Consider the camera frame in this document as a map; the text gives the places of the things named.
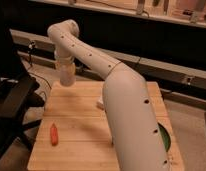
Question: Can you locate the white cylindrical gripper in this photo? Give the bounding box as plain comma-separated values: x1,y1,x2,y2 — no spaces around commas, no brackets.
56,58,76,87

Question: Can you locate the orange toy carrot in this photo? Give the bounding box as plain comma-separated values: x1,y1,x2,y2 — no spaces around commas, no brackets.
50,123,58,146

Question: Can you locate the black cable on floor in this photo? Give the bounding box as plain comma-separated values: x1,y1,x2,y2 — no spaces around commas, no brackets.
20,41,53,91

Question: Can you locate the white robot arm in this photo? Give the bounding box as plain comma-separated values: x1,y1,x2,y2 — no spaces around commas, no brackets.
47,20,170,171

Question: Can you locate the black chair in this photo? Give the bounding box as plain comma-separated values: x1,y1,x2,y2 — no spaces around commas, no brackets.
0,76,45,159

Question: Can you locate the green ceramic plate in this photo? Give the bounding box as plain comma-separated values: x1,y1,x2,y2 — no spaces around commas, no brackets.
159,124,171,151

